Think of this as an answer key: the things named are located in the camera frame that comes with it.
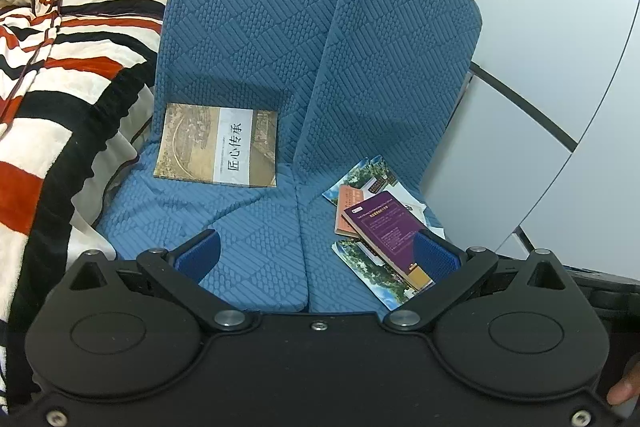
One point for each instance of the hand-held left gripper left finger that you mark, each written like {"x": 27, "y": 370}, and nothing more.
{"x": 197, "y": 254}

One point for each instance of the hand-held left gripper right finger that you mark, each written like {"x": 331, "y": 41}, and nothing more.
{"x": 435, "y": 257}

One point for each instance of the purple cover book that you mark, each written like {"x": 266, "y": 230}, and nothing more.
{"x": 385, "y": 222}

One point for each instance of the landscape photo cover book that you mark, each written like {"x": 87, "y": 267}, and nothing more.
{"x": 370, "y": 272}
{"x": 365, "y": 174}

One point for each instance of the orange and white paperback book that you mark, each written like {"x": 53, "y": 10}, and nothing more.
{"x": 350, "y": 207}

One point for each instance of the brown landscape painting book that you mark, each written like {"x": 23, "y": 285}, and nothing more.
{"x": 190, "y": 142}

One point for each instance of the person's right hand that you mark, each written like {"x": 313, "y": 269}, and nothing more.
{"x": 627, "y": 389}

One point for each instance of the striped fleece blanket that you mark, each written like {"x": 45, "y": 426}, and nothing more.
{"x": 75, "y": 57}

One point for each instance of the white wardrobe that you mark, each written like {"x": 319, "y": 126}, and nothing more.
{"x": 550, "y": 32}

